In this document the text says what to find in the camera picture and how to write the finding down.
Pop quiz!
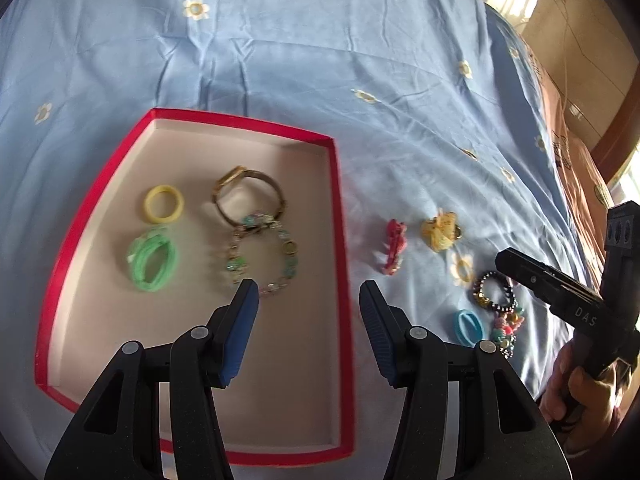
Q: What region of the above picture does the yellow claw hair clip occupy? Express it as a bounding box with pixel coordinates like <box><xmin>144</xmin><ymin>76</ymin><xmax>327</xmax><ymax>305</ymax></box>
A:
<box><xmin>420</xmin><ymin>210</ymin><xmax>462</xmax><ymax>252</ymax></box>

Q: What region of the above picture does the red hair clip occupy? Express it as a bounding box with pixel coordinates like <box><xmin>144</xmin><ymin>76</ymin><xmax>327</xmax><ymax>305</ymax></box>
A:
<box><xmin>377</xmin><ymin>218</ymin><xmax>408</xmax><ymax>276</ymax></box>

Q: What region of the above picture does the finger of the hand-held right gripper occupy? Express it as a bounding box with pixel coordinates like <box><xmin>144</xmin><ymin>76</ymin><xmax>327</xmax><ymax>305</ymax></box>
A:
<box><xmin>602</xmin><ymin>201</ymin><xmax>640</xmax><ymax>331</ymax></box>
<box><xmin>495</xmin><ymin>247</ymin><xmax>609</xmax><ymax>334</ymax></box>

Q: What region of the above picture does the black beaded bracelet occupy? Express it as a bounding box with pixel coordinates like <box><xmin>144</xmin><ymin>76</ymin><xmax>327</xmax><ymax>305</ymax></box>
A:
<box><xmin>471</xmin><ymin>271</ymin><xmax>518</xmax><ymax>313</ymax></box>

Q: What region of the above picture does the teal beaded bracelet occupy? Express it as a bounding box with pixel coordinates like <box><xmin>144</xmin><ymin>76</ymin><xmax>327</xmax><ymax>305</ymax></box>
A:
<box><xmin>222</xmin><ymin>212</ymin><xmax>301</xmax><ymax>297</ymax></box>

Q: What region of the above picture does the blue hair tie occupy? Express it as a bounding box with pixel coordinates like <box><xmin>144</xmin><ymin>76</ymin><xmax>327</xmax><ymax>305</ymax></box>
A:
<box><xmin>452</xmin><ymin>309</ymin><xmax>485</xmax><ymax>346</ymax></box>

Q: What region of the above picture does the green hair tie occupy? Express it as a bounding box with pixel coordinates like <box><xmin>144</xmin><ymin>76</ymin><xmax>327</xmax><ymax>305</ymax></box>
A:
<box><xmin>125</xmin><ymin>226</ymin><xmax>179</xmax><ymax>292</ymax></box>

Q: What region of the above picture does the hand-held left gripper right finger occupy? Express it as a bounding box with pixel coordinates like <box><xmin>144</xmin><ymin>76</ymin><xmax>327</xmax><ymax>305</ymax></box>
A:
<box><xmin>359</xmin><ymin>280</ymin><xmax>572</xmax><ymax>480</ymax></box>

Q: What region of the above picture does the red shallow cardboard box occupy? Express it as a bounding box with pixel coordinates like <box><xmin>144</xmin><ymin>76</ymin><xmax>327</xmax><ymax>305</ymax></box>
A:
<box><xmin>34</xmin><ymin>108</ymin><xmax>357</xmax><ymax>467</ymax></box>

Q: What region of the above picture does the yellow hair ring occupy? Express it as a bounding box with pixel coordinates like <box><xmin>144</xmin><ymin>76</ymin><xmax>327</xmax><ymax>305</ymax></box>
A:
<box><xmin>144</xmin><ymin>185</ymin><xmax>184</xmax><ymax>224</ymax></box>

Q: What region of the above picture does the colourful beaded bracelet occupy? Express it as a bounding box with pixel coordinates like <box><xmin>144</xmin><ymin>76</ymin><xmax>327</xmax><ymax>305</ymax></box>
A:
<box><xmin>490</xmin><ymin>305</ymin><xmax>526</xmax><ymax>358</ymax></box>

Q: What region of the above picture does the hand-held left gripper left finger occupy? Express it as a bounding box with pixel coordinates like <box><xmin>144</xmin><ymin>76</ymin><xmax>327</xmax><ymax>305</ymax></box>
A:
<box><xmin>44</xmin><ymin>278</ymin><xmax>261</xmax><ymax>480</ymax></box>

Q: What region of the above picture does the person's right hand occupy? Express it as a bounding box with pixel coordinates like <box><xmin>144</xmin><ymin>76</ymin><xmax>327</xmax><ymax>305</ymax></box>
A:
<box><xmin>542</xmin><ymin>342</ymin><xmax>628</xmax><ymax>426</ymax></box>

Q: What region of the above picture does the gold bracelet watch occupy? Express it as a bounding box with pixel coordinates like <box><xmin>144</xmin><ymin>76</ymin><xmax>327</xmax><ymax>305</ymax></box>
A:
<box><xmin>214</xmin><ymin>166</ymin><xmax>287</xmax><ymax>228</ymax></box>

